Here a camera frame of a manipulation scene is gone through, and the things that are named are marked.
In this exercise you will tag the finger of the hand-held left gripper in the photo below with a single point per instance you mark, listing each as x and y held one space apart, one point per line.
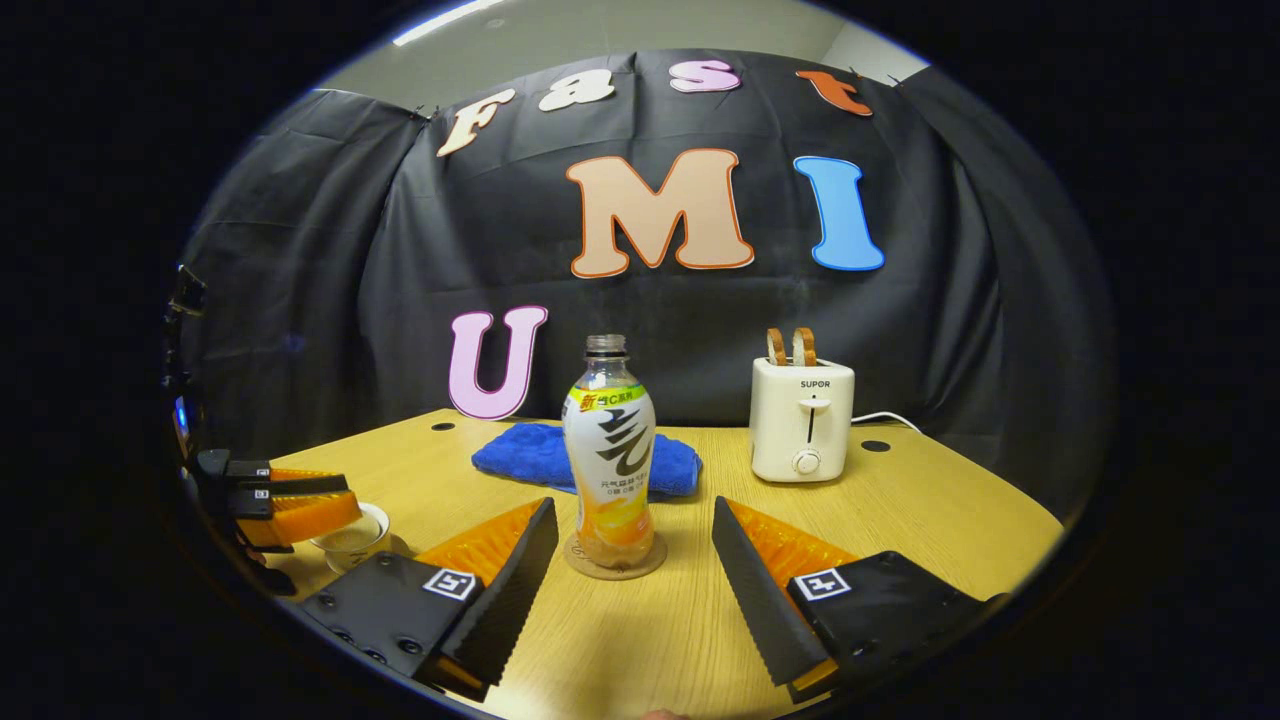
310 515
300 483

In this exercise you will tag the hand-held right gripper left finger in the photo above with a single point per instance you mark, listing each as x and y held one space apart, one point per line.
510 590

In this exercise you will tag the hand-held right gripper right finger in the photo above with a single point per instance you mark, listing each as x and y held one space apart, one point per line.
760 600

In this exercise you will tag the white teacup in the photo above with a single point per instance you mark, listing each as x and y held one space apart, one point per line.
381 520

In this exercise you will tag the round cork coaster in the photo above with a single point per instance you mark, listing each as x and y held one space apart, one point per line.
585 568

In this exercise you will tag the clear water bottle white label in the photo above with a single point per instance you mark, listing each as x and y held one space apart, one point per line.
610 450

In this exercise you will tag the white saucer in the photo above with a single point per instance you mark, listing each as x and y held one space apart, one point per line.
398 550

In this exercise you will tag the blue towel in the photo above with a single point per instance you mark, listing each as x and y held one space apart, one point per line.
530 455

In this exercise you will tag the cream toaster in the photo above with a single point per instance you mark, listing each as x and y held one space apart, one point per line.
800 420

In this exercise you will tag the black backdrop cloth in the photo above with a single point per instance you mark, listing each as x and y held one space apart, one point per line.
350 250

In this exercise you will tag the toasted bread slice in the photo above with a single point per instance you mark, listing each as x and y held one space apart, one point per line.
804 346
776 347

